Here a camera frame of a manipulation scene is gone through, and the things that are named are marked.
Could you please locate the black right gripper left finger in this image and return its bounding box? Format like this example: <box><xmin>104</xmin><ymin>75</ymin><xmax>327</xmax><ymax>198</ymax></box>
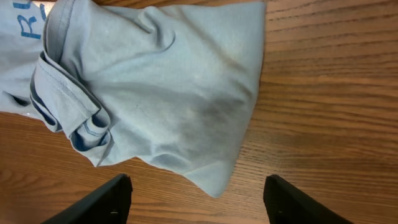
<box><xmin>44</xmin><ymin>174</ymin><xmax>133</xmax><ymax>224</ymax></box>

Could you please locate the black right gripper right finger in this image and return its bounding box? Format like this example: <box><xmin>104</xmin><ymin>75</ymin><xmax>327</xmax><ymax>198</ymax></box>
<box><xmin>263</xmin><ymin>175</ymin><xmax>352</xmax><ymax>224</ymax></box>

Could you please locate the light blue t-shirt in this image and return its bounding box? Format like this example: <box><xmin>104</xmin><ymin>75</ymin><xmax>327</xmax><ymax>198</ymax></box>
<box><xmin>1</xmin><ymin>0</ymin><xmax>266</xmax><ymax>197</ymax></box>

